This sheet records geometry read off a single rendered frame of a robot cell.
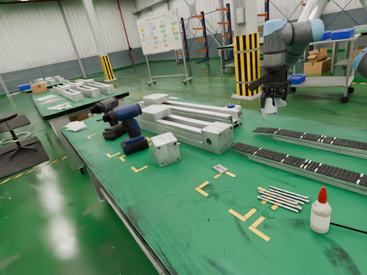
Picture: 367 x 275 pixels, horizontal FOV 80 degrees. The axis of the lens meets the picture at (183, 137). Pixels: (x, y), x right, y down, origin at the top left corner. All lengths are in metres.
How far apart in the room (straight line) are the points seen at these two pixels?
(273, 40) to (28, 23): 15.43
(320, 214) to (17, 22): 15.81
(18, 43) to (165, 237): 15.46
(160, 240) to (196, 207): 0.14
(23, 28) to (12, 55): 1.57
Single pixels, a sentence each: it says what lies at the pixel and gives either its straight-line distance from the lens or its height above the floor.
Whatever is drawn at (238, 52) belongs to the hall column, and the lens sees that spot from 4.30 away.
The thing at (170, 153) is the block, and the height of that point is 0.83.
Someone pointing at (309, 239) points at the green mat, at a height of 0.78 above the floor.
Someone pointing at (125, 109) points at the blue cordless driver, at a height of 0.99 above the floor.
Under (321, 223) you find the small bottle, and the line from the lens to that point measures 0.60.
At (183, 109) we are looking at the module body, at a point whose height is 0.86.
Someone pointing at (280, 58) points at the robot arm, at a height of 1.11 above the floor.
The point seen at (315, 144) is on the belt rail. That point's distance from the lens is 0.95.
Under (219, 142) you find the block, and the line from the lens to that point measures 0.88.
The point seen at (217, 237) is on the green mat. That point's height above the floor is 0.78.
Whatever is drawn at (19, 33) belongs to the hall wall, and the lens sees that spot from 15.88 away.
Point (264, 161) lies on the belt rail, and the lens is 0.83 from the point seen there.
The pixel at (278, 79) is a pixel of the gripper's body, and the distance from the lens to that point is 0.91.
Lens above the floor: 1.23
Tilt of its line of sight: 24 degrees down
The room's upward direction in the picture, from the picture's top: 11 degrees counter-clockwise
